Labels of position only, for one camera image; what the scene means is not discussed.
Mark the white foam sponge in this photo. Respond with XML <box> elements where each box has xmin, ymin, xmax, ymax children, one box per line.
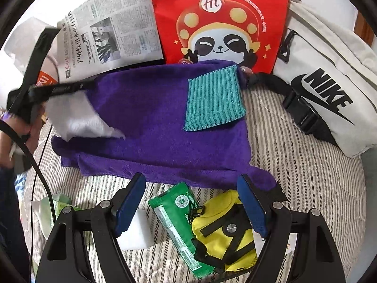
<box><xmin>117</xmin><ymin>209</ymin><xmax>154</xmax><ymax>250</ymax></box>

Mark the yellow mini backpack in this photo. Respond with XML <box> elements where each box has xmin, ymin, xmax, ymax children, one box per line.
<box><xmin>188</xmin><ymin>190</ymin><xmax>258</xmax><ymax>273</ymax></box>

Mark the green wet wipe packet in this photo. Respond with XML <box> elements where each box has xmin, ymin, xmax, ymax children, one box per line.
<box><xmin>148</xmin><ymin>182</ymin><xmax>213</xmax><ymax>278</ymax></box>

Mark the green tissue pack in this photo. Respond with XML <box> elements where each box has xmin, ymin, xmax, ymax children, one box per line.
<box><xmin>31</xmin><ymin>194</ymin><xmax>80</xmax><ymax>240</ymax></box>

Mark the white glove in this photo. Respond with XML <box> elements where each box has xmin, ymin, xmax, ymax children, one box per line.
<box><xmin>45</xmin><ymin>91</ymin><xmax>125</xmax><ymax>142</ymax></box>

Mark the purple towel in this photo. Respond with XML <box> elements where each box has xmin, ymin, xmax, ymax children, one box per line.
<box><xmin>51</xmin><ymin>61</ymin><xmax>276</xmax><ymax>190</ymax></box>

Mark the teal striped cloth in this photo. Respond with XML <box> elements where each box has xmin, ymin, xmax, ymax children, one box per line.
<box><xmin>183</xmin><ymin>65</ymin><xmax>246</xmax><ymax>132</ymax></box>

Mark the black strap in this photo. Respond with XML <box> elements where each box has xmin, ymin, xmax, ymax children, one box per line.
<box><xmin>7</xmin><ymin>27</ymin><xmax>95</xmax><ymax>123</ymax></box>

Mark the person's hand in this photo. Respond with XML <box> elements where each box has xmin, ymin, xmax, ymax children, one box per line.
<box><xmin>0</xmin><ymin>105</ymin><xmax>45</xmax><ymax>169</ymax></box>

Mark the white printed tag card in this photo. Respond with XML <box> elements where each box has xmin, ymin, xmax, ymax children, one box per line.
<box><xmin>252</xmin><ymin>229</ymin><xmax>298</xmax><ymax>257</ymax></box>

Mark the striped quilt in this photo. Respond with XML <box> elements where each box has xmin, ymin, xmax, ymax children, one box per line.
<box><xmin>34</xmin><ymin>87</ymin><xmax>366</xmax><ymax>282</ymax></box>

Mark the white Nike waist bag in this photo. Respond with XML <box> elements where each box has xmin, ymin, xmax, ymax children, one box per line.
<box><xmin>272</xmin><ymin>0</ymin><xmax>377</xmax><ymax>158</ymax></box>

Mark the newspaper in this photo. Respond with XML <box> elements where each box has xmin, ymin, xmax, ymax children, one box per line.
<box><xmin>57</xmin><ymin>0</ymin><xmax>164</xmax><ymax>83</ymax></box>

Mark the white Miniso plastic bag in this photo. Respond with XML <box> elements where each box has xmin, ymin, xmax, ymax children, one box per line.
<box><xmin>4</xmin><ymin>18</ymin><xmax>59</xmax><ymax>86</ymax></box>

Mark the red panda bag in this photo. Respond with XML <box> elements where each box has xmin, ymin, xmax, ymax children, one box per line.
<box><xmin>152</xmin><ymin>0</ymin><xmax>289</xmax><ymax>73</ymax></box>

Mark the black cable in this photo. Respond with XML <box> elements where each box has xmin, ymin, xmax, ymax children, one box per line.
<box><xmin>0</xmin><ymin>120</ymin><xmax>58</xmax><ymax>222</ymax></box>

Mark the wooden door frame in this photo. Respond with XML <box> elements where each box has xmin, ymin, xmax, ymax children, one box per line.
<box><xmin>353</xmin><ymin>12</ymin><xmax>374</xmax><ymax>47</ymax></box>

